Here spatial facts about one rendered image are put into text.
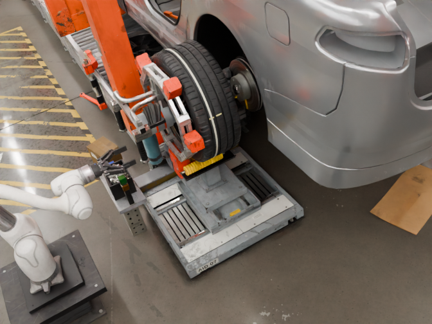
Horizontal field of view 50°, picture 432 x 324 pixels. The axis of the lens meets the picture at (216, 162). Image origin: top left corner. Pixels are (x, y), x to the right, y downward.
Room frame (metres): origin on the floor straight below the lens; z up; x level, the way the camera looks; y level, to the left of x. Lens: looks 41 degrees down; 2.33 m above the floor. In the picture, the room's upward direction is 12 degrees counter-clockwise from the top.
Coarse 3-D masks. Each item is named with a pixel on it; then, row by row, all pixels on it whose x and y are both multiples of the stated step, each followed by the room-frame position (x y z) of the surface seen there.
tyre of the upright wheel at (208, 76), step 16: (176, 48) 2.28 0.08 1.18; (192, 48) 2.24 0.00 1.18; (160, 64) 2.26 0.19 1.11; (176, 64) 2.13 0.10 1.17; (192, 64) 2.12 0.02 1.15; (208, 64) 2.12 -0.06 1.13; (192, 80) 2.03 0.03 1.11; (208, 80) 2.04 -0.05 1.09; (224, 80) 2.05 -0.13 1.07; (192, 96) 1.97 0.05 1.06; (208, 96) 1.98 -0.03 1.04; (224, 96) 2.00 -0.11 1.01; (192, 112) 1.95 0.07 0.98; (208, 112) 1.94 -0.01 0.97; (224, 112) 1.96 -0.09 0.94; (208, 128) 1.91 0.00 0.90; (224, 128) 1.94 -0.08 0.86; (240, 128) 1.98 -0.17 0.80; (208, 144) 1.90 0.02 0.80; (224, 144) 1.95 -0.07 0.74
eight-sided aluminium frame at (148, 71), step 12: (144, 72) 2.27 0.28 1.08; (156, 72) 2.22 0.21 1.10; (144, 84) 2.38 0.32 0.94; (156, 84) 2.12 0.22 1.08; (180, 108) 1.98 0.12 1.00; (180, 120) 1.92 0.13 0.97; (168, 132) 2.31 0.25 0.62; (180, 132) 1.94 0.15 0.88; (168, 144) 2.21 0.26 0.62; (180, 144) 2.18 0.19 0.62; (180, 156) 2.05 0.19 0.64
